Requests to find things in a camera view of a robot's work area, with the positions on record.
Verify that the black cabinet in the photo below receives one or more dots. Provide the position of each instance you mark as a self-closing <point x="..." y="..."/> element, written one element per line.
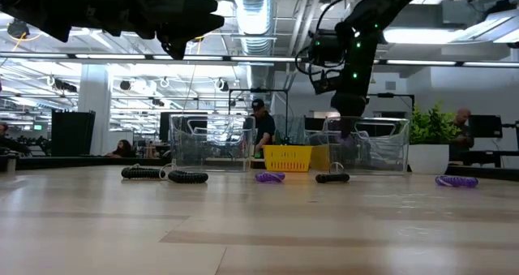
<point x="73" y="133"/>

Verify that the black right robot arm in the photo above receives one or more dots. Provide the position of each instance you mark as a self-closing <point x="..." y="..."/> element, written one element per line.
<point x="365" y="15"/>

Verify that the white building column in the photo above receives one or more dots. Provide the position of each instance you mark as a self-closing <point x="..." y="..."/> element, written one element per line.
<point x="95" y="88"/>

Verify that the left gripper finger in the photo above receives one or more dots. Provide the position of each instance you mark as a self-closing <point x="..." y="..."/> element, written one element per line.
<point x="182" y="29"/>
<point x="196" y="3"/>

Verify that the yellow plastic basket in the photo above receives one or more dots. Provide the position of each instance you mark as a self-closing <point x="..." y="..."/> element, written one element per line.
<point x="286" y="158"/>

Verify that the person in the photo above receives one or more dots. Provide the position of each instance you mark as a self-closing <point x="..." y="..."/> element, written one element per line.
<point x="8" y="143"/>
<point x="123" y="148"/>
<point x="263" y="129"/>
<point x="462" y="139"/>

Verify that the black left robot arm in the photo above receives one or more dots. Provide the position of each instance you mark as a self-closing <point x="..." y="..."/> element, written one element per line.
<point x="24" y="3"/>

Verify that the clear plastic bin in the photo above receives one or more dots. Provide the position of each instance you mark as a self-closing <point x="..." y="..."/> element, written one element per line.
<point x="178" y="145"/>
<point x="397" y="145"/>

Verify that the silver ventilation duct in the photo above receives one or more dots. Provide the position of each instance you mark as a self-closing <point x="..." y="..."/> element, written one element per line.
<point x="253" y="11"/>

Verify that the black metal rig frame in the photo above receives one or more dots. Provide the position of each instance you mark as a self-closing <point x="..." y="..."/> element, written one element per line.
<point x="259" y="90"/>
<point x="393" y="95"/>

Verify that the green plant in white pot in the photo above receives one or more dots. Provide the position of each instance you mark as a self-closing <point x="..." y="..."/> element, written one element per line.
<point x="427" y="157"/>

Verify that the black computer monitor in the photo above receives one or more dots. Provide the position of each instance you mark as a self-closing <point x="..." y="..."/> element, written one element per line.
<point x="313" y="124"/>
<point x="486" y="126"/>

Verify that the long ceiling light bar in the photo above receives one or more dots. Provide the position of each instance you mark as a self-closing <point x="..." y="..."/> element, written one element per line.
<point x="113" y="57"/>

